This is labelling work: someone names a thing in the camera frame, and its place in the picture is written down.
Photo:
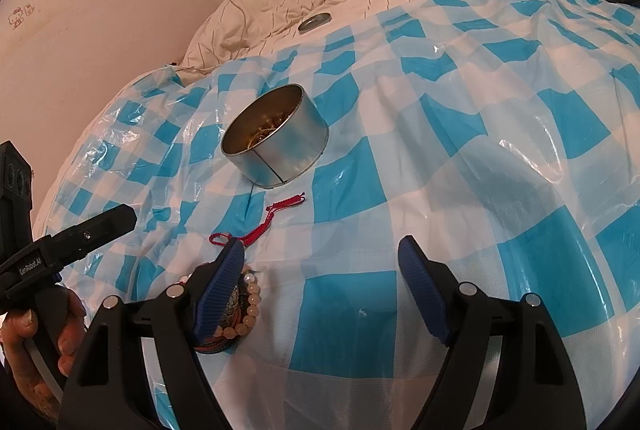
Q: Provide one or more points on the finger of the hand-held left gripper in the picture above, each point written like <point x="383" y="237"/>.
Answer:
<point x="14" y="180"/>
<point x="95" y="230"/>

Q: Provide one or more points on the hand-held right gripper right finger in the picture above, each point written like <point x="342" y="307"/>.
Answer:
<point x="420" y="282"/>

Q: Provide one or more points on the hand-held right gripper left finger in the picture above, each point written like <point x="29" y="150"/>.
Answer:
<point x="225" y="292"/>

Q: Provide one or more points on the colourful patterned bangle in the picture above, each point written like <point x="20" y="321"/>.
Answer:
<point x="232" y="312"/>

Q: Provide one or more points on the round metal tin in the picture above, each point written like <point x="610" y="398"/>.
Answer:
<point x="280" y="154"/>

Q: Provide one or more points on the mixed jewelry pile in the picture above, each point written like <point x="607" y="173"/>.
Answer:
<point x="265" y="129"/>

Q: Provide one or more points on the person's left hand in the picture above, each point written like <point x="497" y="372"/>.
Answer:
<point x="30" y="380"/>

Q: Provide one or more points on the blue checkered plastic sheet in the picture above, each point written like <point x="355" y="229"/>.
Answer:
<point x="450" y="159"/>

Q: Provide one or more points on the round metal tin lid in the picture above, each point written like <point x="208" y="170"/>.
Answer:
<point x="314" y="22"/>

